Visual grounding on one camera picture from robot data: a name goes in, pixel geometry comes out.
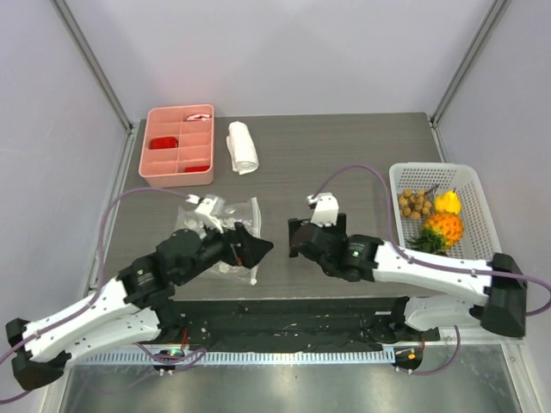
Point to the fake longan bunch with stem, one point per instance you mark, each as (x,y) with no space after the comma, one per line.
(417,204)

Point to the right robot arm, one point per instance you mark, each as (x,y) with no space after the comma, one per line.
(467,292)

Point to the polka dot zip top bag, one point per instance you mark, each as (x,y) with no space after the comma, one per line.
(247,213)

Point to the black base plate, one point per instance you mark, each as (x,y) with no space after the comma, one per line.
(289,325)

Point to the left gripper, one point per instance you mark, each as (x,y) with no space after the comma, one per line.
(251,249)

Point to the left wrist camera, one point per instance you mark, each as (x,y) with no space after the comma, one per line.
(208,211)

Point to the red item front compartment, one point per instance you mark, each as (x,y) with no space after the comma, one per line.
(196,169)

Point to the orange fake pineapple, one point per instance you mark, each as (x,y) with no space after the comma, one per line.
(439,233)

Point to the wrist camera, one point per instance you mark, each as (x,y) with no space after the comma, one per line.
(208,211)
(325,209)

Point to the white perforated basket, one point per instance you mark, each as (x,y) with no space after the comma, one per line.
(480,239)

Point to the pink compartment tray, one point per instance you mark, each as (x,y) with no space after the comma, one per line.
(178,146)

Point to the red white item in tray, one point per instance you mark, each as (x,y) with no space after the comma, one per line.
(198,117)

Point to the rolled white towel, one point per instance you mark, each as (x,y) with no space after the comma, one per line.
(241,148)

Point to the yellow fake pear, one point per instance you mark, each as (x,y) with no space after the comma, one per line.
(448,202)

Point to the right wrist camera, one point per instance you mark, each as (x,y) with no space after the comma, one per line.
(325,209)

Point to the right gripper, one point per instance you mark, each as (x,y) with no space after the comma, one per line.
(312,237)

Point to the aluminium rail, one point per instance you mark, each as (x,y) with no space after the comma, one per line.
(402,355)

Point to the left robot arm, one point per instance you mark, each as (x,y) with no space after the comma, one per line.
(133,307)

